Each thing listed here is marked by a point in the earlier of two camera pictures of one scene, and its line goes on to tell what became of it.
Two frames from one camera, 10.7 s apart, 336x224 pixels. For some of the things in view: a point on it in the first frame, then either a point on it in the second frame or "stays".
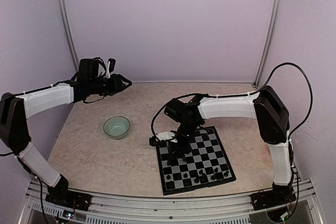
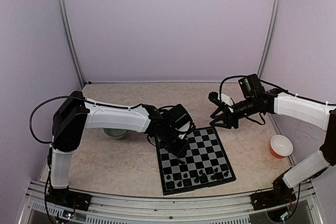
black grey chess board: [206, 165] stays
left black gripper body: [106, 88] to [169, 143]
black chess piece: [223, 167] stays
